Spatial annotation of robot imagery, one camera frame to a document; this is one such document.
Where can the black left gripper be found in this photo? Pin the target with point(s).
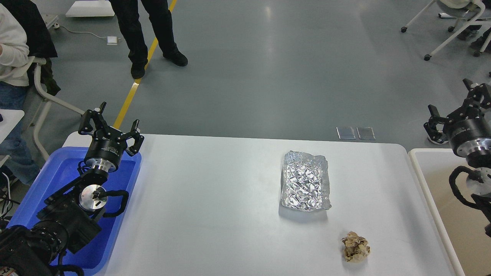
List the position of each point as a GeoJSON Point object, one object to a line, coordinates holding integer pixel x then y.
{"type": "Point", "coordinates": [107, 147]}

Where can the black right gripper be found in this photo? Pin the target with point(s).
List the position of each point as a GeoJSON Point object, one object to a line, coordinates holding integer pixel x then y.
{"type": "Point", "coordinates": [467, 131]}

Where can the aluminium foil tray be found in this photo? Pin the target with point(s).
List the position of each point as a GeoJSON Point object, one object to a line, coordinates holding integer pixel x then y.
{"type": "Point", "coordinates": [306, 185]}

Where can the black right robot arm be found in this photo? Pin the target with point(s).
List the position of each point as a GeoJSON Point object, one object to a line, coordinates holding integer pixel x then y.
{"type": "Point", "coordinates": [470, 184]}

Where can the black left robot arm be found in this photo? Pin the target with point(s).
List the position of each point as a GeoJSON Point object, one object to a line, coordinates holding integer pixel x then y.
{"type": "Point", "coordinates": [69, 220]}

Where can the blue plastic bin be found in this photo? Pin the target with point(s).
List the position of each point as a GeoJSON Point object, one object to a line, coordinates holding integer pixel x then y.
{"type": "Point", "coordinates": [59, 170]}

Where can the right metal floor plate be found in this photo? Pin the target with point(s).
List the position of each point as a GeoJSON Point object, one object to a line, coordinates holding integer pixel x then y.
{"type": "Point", "coordinates": [366, 133]}

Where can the metal floor plate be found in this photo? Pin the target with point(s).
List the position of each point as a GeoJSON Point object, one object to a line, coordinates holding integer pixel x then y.
{"type": "Point", "coordinates": [345, 133]}
{"type": "Point", "coordinates": [366, 133]}

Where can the white office chair on wheels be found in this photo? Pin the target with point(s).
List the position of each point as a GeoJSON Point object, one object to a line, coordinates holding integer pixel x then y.
{"type": "Point", "coordinates": [465, 12]}

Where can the white side table corner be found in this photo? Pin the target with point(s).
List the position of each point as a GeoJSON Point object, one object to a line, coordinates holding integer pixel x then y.
{"type": "Point", "coordinates": [10, 118]}

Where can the beige plastic bin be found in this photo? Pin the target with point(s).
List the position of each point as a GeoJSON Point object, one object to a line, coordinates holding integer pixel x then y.
{"type": "Point", "coordinates": [461, 227]}

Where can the left metal floor plate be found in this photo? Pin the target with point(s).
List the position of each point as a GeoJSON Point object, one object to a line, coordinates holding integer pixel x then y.
{"type": "Point", "coordinates": [345, 133]}

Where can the white chair with jacket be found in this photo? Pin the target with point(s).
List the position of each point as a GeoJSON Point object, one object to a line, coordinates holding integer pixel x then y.
{"type": "Point", "coordinates": [42, 50]}

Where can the seated person white sweater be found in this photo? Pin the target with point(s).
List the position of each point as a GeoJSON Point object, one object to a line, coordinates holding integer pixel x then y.
{"type": "Point", "coordinates": [13, 87]}

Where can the white flat base board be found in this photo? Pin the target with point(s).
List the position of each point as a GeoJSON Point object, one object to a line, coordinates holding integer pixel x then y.
{"type": "Point", "coordinates": [90, 8]}

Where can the crumpled brown paper ball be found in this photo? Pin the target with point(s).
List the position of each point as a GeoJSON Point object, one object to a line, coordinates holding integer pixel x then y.
{"type": "Point", "coordinates": [356, 247]}

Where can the white power adapter with cable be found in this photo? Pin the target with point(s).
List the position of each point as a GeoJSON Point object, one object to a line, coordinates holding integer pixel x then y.
{"type": "Point", "coordinates": [109, 40]}

